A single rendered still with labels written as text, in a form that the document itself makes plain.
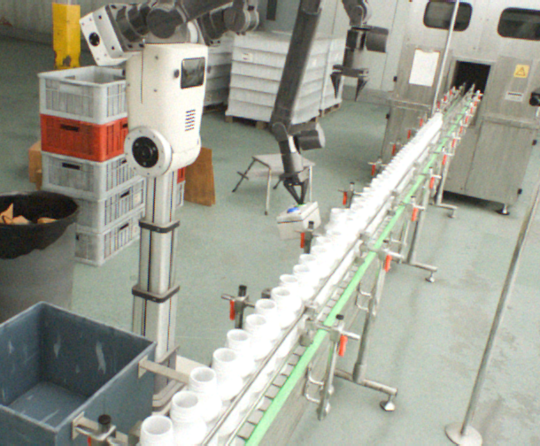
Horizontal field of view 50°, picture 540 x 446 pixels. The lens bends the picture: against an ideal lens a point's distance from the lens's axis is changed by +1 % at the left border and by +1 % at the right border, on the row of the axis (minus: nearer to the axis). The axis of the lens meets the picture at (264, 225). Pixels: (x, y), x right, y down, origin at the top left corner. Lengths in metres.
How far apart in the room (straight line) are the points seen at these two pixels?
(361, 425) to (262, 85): 5.79
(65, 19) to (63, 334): 9.91
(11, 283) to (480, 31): 4.36
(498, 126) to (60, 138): 3.82
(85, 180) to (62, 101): 0.46
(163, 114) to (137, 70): 0.14
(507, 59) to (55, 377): 4.85
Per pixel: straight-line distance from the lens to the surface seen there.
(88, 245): 3.69
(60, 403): 1.48
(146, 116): 1.76
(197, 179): 4.74
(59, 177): 3.64
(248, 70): 7.88
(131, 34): 1.57
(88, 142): 3.48
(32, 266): 2.78
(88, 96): 3.42
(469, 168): 5.82
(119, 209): 3.77
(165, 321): 2.06
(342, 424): 2.65
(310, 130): 1.60
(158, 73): 1.70
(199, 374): 0.85
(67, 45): 11.17
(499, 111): 5.71
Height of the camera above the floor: 1.66
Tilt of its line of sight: 22 degrees down
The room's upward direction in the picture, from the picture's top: 7 degrees clockwise
